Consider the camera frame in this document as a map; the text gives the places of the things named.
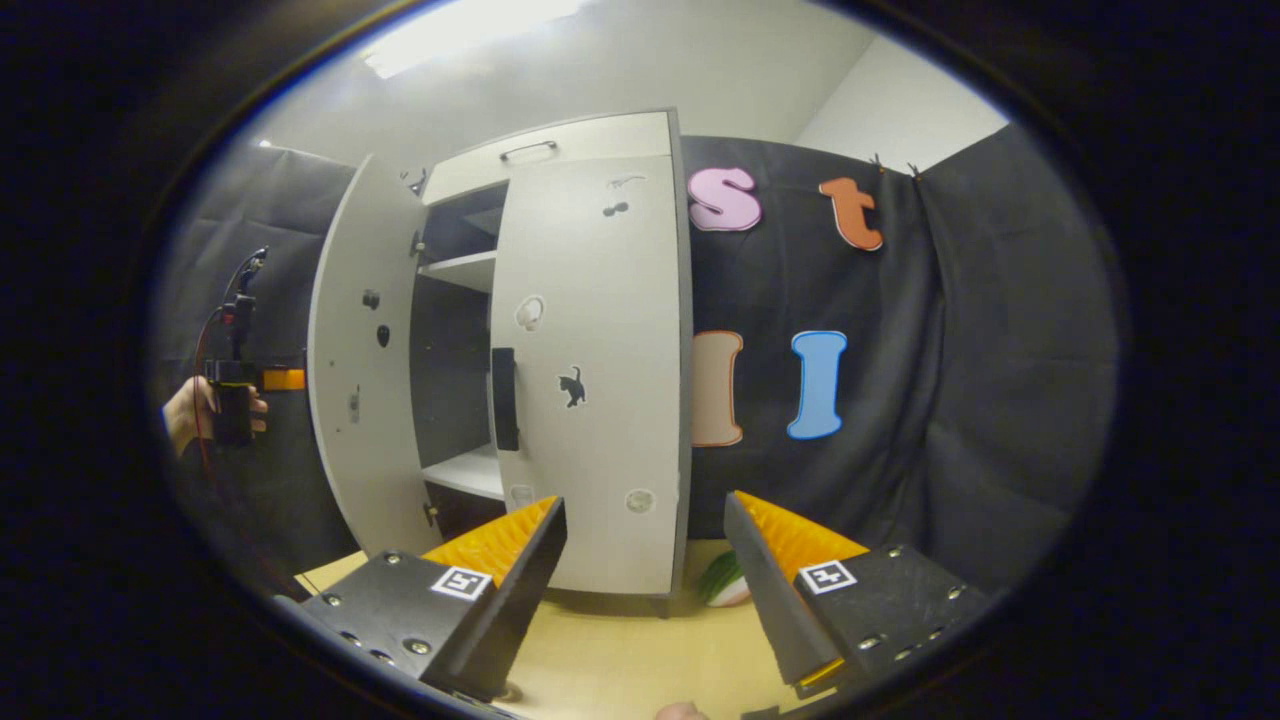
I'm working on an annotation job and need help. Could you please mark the watermelon slice toy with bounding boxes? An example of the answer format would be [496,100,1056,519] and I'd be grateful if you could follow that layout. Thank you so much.
[697,550,753,608]

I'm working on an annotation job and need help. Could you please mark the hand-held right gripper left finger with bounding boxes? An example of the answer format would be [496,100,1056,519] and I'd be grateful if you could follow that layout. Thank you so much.
[300,497,568,703]

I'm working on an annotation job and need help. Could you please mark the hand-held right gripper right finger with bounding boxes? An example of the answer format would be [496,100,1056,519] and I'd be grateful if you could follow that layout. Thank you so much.
[723,490,993,698]

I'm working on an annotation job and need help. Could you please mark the white cabinet door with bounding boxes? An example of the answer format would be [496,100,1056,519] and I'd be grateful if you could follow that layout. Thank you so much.
[488,155,691,598]
[307,155,446,559]

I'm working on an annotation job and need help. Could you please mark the white cabinet shelf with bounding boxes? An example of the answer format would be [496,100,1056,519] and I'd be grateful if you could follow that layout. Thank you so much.
[418,250,498,294]

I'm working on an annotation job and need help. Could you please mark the white cabinet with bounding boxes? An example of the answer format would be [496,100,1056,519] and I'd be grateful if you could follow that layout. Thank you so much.
[405,108,696,616]

